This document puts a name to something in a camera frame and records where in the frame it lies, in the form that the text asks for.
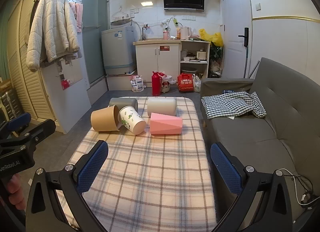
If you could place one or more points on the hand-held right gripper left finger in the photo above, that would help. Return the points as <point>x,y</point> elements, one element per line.
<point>91,169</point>

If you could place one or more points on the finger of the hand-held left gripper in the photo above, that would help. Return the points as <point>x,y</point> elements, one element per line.
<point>42,129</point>
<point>19,121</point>

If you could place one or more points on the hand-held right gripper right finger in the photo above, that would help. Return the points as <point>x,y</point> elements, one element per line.
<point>225,169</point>

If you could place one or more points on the brown paper cup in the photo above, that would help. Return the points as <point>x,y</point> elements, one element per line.
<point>103,119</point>

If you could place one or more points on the white cup with green print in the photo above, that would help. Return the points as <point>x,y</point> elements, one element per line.
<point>131,119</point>

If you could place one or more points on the grey cup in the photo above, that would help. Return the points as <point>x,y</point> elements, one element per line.
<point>122,103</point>

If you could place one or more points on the pink faceted cup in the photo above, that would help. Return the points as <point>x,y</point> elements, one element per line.
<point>165,124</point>

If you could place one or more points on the cream white cup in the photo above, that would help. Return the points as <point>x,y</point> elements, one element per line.
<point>161,106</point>

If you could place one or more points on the person's left hand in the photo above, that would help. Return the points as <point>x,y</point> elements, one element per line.
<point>15,192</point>

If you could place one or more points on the white leaning board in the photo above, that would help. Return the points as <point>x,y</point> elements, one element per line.
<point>70,106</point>

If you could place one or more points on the louvred wardrobe door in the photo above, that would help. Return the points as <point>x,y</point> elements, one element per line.
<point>22,79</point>

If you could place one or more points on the grey sofa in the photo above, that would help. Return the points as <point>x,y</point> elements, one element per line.
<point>262,134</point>

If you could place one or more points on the plaid table blanket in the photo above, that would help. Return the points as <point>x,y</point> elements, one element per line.
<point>150,172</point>

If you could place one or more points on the blue checked cloth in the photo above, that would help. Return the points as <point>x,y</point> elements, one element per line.
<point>225,106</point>

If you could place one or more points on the white plastic bag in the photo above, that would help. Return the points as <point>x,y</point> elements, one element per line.
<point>197,85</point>

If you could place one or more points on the white washing machine plinth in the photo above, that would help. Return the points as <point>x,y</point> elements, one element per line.
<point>120,83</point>

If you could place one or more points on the red gift bag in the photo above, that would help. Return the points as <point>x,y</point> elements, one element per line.
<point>185,83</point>

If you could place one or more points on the white puffer jacket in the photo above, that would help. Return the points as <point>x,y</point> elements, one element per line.
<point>50,29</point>

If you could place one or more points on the white and blue package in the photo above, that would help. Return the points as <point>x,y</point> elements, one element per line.
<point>136,83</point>

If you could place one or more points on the white open shelf unit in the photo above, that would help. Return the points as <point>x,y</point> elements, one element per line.
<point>193,69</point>

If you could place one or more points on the red thermos flask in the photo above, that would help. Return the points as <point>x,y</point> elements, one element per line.
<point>156,84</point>

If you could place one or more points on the frosted glass sliding door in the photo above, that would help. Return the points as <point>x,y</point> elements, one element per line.
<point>93,34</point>

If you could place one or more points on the grey washing machine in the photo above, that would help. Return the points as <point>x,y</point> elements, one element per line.
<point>117,49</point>

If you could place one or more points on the cream pot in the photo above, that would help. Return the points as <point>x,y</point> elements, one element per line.
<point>201,55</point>

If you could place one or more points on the pink garment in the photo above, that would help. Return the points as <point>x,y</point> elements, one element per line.
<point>79,16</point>

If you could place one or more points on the white sink cabinet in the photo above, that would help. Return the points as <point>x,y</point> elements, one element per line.
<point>157,64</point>

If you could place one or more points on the yellow plastic bag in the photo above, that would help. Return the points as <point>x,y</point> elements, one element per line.
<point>212,36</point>

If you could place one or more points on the metal faucet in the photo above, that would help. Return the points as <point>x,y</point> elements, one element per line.
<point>143,31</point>

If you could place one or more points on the white electric kettle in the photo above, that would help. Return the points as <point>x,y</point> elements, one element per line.
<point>185,33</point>

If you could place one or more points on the orange bottle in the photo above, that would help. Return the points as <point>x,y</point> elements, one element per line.
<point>178,33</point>

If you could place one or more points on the pink bottle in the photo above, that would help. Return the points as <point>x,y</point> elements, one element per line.
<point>165,34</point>

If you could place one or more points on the white door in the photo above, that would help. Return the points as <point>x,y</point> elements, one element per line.
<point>235,16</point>

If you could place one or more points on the green power strip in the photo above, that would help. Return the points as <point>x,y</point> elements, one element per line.
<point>175,21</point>

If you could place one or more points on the white light switch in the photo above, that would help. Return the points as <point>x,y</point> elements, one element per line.
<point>258,6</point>

